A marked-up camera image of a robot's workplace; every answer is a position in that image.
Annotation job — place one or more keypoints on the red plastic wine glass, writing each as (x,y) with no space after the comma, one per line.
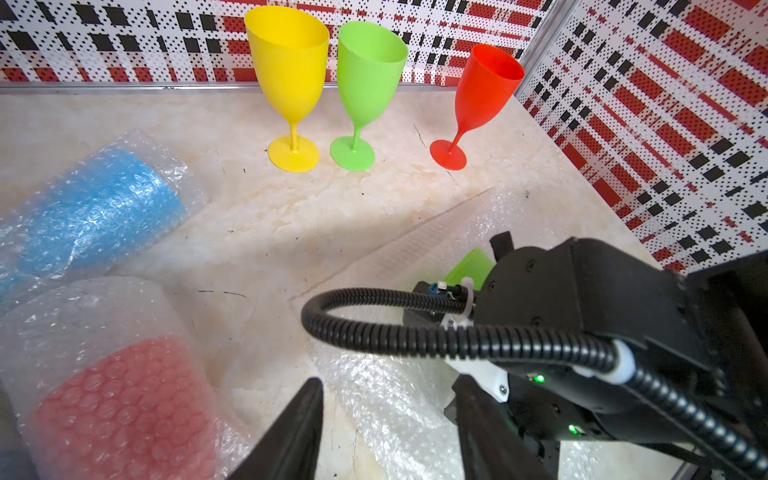
(489,79)

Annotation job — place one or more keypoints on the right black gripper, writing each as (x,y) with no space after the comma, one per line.
(586,286)

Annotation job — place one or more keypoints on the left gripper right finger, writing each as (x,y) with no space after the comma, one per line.
(490,448)

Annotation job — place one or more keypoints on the green glass bundle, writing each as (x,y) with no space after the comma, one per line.
(476,265)

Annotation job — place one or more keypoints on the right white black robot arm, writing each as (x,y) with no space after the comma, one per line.
(738,426)

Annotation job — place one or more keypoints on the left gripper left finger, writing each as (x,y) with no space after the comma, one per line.
(290,447)

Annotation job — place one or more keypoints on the yellow plastic wine glass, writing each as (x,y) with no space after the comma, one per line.
(289,49)

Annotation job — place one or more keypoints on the blue glass in bubble wrap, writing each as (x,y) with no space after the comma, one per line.
(109,207)

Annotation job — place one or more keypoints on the red glass bundle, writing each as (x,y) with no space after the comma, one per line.
(105,383)

